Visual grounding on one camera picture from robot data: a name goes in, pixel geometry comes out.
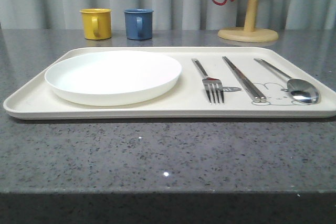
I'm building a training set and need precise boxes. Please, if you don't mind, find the silver metal fork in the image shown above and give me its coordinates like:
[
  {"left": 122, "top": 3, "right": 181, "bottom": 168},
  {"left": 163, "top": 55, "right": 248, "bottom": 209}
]
[{"left": 192, "top": 58, "right": 224, "bottom": 104}]

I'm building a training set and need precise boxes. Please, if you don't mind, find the white round plate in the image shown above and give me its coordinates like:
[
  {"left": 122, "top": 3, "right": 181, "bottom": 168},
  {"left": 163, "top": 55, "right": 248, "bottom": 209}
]
[{"left": 45, "top": 50, "right": 182, "bottom": 106}]

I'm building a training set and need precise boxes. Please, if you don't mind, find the silver metal spoon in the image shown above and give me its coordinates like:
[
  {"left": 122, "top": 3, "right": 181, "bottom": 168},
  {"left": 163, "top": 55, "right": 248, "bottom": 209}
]
[{"left": 254, "top": 58, "right": 320, "bottom": 104}]

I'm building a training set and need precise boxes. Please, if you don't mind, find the cream rabbit serving tray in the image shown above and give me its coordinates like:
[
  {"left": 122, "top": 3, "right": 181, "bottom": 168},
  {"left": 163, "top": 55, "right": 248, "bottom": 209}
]
[{"left": 3, "top": 47, "right": 335, "bottom": 120}]

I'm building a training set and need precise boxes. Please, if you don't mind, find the blue enamel mug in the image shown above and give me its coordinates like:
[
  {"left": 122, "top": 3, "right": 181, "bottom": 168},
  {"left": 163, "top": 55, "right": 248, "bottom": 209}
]
[{"left": 124, "top": 8, "right": 154, "bottom": 40}]

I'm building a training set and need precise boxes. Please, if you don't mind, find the grey pleated curtain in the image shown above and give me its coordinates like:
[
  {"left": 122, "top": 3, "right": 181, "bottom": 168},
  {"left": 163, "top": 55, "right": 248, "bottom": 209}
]
[{"left": 1, "top": 0, "right": 335, "bottom": 30}]

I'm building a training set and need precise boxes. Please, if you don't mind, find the wooden mug tree stand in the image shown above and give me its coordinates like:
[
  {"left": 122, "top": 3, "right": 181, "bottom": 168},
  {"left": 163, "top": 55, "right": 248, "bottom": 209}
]
[{"left": 217, "top": 0, "right": 279, "bottom": 42}]

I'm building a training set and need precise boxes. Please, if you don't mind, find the yellow enamel mug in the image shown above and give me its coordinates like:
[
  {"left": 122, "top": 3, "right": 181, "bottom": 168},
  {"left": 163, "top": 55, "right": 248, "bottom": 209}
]
[{"left": 80, "top": 8, "right": 112, "bottom": 40}]

